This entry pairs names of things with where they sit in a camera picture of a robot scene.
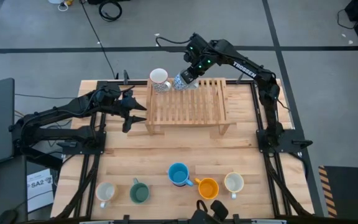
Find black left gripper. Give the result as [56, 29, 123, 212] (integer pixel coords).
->
[114, 89, 148, 134]

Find blue patterned white mug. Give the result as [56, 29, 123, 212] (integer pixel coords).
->
[172, 73, 200, 91]

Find black-white patterned mug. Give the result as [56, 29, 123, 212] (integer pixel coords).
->
[149, 68, 172, 94]

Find blue faceted mug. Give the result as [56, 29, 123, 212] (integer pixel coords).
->
[167, 162, 195, 188]

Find green faceted mug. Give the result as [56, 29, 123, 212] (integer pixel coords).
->
[129, 177, 150, 205]

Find orange-rimmed patterned mug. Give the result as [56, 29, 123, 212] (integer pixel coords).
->
[94, 182, 117, 208]

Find orange-yellow faceted mug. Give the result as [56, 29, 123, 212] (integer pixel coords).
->
[194, 177, 220, 200]

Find yellow-rimmed patterned mug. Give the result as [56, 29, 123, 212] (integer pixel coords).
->
[224, 172, 245, 200]

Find wooden slatted rack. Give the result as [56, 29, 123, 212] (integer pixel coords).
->
[144, 77, 231, 136]

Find white SA2 box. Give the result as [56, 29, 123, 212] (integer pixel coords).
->
[26, 168, 55, 213]

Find grey low desk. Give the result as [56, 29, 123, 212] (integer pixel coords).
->
[0, 155, 28, 224]

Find black computer mouse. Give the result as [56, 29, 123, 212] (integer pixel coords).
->
[0, 208, 20, 224]

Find hazard-striped black mat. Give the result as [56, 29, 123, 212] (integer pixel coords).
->
[318, 165, 358, 219]

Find black aluminium table frame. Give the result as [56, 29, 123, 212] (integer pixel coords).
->
[53, 79, 315, 220]

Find long black floor cable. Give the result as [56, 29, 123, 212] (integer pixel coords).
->
[80, 0, 118, 79]

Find coiled black cable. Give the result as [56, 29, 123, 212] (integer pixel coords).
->
[98, 1, 123, 22]

